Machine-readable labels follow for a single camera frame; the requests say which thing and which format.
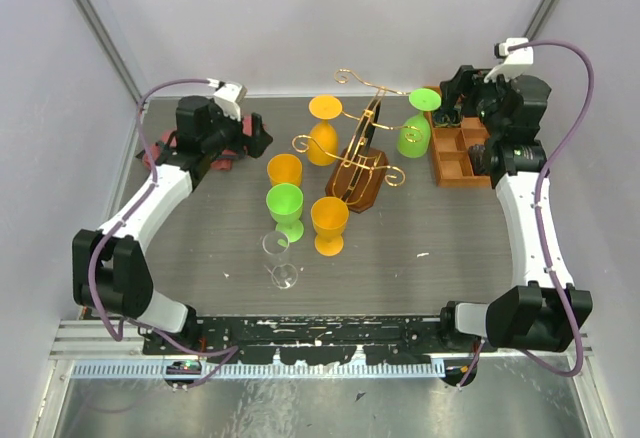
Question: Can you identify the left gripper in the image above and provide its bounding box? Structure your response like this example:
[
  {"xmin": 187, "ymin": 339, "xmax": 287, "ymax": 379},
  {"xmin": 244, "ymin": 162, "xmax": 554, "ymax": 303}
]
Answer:
[{"xmin": 203, "ymin": 98, "xmax": 274, "ymax": 159}]

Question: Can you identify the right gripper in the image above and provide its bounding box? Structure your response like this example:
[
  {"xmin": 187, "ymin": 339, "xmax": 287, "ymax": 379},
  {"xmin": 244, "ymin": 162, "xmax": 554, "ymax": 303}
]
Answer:
[{"xmin": 439, "ymin": 65, "xmax": 518, "ymax": 138}]

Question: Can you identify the orange goblet back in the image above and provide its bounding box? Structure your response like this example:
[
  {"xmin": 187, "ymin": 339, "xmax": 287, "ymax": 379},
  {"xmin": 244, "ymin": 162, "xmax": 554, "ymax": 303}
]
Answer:
[{"xmin": 267, "ymin": 154, "xmax": 303, "ymax": 186}]

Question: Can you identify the orange goblet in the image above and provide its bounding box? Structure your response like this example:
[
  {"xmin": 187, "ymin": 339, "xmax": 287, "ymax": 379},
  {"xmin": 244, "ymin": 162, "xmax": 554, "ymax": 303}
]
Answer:
[
  {"xmin": 267, "ymin": 154, "xmax": 303, "ymax": 186},
  {"xmin": 306, "ymin": 95, "xmax": 343, "ymax": 166},
  {"xmin": 310, "ymin": 196, "xmax": 350, "ymax": 257}
]

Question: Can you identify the green goblet back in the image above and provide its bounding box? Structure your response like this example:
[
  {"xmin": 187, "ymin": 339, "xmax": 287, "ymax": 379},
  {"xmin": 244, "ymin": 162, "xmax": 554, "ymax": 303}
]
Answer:
[{"xmin": 396, "ymin": 88, "xmax": 441, "ymax": 159}]

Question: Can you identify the green goblet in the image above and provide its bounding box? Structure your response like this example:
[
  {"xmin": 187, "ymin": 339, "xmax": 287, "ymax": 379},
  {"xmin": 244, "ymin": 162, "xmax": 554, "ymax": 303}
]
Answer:
[
  {"xmin": 266, "ymin": 183, "xmax": 304, "ymax": 243},
  {"xmin": 396, "ymin": 88, "xmax": 441, "ymax": 159}
]

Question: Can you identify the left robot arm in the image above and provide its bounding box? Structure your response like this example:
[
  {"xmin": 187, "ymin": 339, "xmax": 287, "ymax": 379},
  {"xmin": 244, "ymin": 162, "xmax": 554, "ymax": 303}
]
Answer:
[{"xmin": 72, "ymin": 95, "xmax": 273, "ymax": 354}]

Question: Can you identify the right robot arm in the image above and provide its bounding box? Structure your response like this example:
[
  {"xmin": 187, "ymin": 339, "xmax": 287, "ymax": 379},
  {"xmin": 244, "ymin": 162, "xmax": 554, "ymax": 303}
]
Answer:
[{"xmin": 436, "ymin": 65, "xmax": 593, "ymax": 352}]

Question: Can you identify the gold wine glass rack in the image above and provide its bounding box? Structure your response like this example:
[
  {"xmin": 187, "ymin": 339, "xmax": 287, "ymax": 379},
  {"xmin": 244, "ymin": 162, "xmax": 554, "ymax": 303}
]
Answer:
[{"xmin": 292, "ymin": 68, "xmax": 406, "ymax": 213}]

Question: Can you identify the clear wine glass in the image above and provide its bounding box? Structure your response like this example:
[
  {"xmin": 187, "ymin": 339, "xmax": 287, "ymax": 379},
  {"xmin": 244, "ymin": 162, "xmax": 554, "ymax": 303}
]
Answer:
[{"xmin": 261, "ymin": 231, "xmax": 298, "ymax": 290}]

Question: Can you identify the rolled dark tie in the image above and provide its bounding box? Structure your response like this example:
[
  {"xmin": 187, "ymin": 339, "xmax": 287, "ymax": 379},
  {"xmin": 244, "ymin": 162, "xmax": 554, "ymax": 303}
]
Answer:
[
  {"xmin": 432, "ymin": 108, "xmax": 462, "ymax": 128},
  {"xmin": 468, "ymin": 144, "xmax": 492, "ymax": 176}
]

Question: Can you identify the red printed t-shirt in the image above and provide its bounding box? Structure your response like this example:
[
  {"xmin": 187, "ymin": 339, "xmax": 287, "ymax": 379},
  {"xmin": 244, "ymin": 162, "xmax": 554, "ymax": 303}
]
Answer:
[{"xmin": 135, "ymin": 129, "xmax": 244, "ymax": 171}]

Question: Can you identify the wooden compartment tray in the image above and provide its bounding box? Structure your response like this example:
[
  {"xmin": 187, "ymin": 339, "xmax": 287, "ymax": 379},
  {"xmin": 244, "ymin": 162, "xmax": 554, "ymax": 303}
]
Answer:
[{"xmin": 423, "ymin": 111, "xmax": 491, "ymax": 188}]

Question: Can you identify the green goblet front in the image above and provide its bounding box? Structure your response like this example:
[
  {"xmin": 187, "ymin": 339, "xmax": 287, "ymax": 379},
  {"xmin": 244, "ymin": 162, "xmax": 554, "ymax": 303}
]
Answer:
[{"xmin": 266, "ymin": 183, "xmax": 304, "ymax": 243}]

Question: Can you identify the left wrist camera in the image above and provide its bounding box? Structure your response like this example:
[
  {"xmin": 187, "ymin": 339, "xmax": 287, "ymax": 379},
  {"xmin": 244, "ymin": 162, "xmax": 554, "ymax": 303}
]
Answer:
[{"xmin": 208, "ymin": 78, "xmax": 247, "ymax": 122}]

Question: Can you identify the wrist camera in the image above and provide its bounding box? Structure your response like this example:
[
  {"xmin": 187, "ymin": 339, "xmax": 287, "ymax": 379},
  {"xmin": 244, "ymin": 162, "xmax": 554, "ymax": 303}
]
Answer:
[
  {"xmin": 208, "ymin": 78, "xmax": 247, "ymax": 122},
  {"xmin": 484, "ymin": 38, "xmax": 534, "ymax": 83}
]

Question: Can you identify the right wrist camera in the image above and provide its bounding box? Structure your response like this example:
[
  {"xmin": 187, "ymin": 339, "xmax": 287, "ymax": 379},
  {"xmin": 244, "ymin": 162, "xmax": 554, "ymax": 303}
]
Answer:
[{"xmin": 484, "ymin": 38, "xmax": 534, "ymax": 83}]

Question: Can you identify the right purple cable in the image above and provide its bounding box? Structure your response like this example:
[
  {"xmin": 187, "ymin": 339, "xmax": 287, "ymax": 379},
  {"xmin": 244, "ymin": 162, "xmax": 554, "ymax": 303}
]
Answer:
[{"xmin": 457, "ymin": 40, "xmax": 597, "ymax": 389}]

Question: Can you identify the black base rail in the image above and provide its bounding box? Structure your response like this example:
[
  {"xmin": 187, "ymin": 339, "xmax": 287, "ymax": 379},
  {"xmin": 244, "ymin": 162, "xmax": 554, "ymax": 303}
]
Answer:
[{"xmin": 142, "ymin": 313, "xmax": 499, "ymax": 365}]

